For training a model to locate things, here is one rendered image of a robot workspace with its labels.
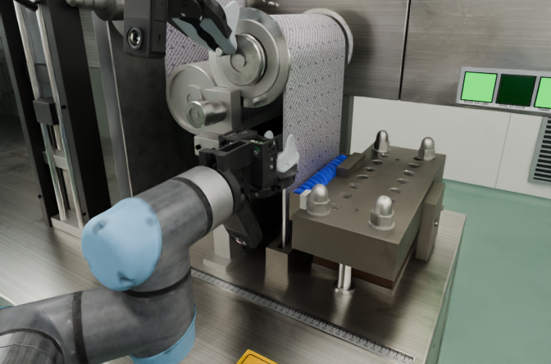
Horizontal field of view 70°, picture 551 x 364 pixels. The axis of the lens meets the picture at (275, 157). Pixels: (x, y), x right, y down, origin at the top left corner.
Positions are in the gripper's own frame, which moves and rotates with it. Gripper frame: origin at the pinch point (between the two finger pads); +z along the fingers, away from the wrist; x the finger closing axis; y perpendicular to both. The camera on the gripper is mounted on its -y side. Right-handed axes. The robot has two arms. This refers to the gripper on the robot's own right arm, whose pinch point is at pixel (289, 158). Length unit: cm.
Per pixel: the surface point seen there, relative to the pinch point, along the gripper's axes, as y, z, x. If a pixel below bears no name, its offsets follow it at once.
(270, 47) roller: 17.9, -3.3, 1.6
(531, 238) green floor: -109, 208, -58
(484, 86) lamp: 9.6, 29.5, -24.8
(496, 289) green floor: -109, 143, -42
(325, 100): 7.2, 13.2, -0.2
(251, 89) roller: 11.4, -3.3, 5.1
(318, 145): -0.8, 10.7, -0.3
